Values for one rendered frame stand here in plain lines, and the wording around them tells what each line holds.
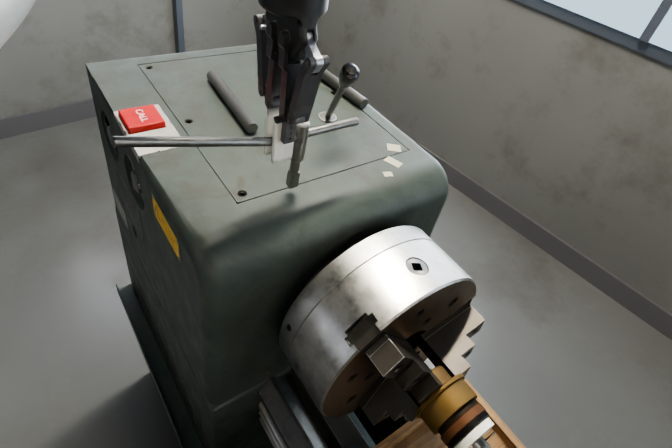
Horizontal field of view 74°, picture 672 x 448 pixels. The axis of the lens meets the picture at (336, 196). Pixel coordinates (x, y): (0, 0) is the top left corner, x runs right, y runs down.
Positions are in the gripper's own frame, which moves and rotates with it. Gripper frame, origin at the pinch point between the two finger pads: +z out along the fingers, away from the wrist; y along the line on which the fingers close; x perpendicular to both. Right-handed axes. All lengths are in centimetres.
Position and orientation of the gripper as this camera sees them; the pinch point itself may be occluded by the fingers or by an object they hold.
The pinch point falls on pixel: (279, 134)
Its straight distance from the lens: 60.2
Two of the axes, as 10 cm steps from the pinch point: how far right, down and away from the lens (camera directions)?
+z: -1.6, 7.4, 6.5
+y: 5.7, 6.1, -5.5
